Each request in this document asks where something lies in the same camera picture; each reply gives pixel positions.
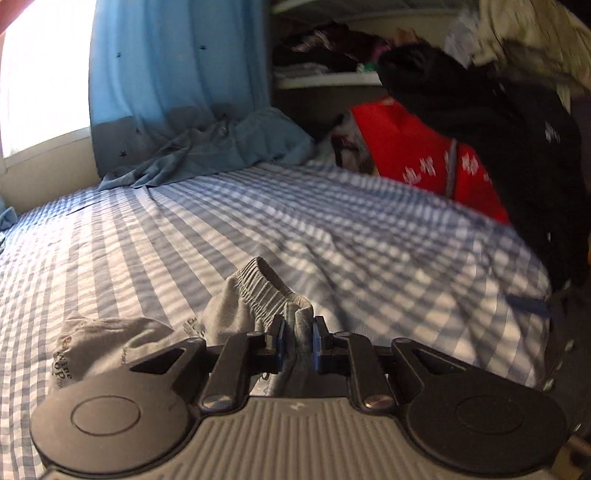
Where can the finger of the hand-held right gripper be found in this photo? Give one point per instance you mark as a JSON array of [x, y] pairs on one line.
[[570, 323]]

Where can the patterned cloth clutter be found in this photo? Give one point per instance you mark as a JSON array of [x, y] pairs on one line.
[[346, 143]]

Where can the bright window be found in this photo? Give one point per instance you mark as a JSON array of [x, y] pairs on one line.
[[41, 69]]

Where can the grey printed pants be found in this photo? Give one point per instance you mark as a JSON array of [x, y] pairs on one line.
[[240, 300]]

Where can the pale clothes pile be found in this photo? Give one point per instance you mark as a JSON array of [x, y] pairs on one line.
[[531, 27]]

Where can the blue star curtain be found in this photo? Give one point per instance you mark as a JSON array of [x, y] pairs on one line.
[[161, 69]]

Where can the white shelf unit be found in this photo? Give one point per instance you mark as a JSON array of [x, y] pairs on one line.
[[323, 81]]

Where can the red bag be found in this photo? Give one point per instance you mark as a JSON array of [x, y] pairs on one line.
[[406, 143]]

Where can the black garment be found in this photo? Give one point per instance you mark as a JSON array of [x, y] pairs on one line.
[[508, 138]]

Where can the white folded clothes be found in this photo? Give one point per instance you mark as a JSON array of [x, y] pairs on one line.
[[300, 69]]

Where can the dark clothes pile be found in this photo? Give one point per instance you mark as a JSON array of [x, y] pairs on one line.
[[323, 46]]

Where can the blue-grey cloth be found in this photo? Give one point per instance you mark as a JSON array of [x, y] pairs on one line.
[[240, 138]]

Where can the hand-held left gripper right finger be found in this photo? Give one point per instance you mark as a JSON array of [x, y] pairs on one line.
[[317, 346]]

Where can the blue checked bed sheet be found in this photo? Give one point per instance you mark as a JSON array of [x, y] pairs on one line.
[[231, 221]]

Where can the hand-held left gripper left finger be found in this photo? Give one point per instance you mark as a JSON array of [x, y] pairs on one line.
[[277, 344]]

